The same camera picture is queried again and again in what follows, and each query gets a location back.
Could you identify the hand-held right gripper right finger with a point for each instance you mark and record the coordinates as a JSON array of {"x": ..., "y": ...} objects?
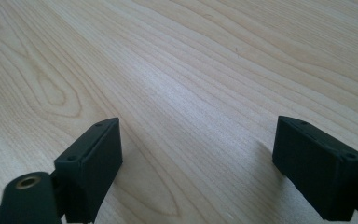
[{"x": 317, "y": 168}]

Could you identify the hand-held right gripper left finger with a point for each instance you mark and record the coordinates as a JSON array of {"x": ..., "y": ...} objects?
[{"x": 88, "y": 174}]

